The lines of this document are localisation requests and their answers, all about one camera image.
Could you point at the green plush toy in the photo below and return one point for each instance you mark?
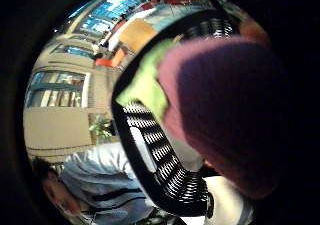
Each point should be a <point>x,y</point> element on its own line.
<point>146,85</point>

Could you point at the green potted plant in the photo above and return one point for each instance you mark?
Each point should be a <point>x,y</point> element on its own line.
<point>100,126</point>

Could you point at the orange chair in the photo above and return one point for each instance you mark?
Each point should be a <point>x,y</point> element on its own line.
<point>118,56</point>

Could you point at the red sofa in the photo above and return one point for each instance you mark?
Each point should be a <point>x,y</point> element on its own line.
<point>103,62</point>

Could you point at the brown wooden panel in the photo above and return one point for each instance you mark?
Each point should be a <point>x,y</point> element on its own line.
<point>136,35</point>

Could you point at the the person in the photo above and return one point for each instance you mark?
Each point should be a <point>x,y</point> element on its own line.
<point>100,181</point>

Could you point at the large glass window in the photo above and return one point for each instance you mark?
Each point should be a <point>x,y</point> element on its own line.
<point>56,90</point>

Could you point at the glass skylight roof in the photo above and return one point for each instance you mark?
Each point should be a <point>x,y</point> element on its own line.
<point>110,10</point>

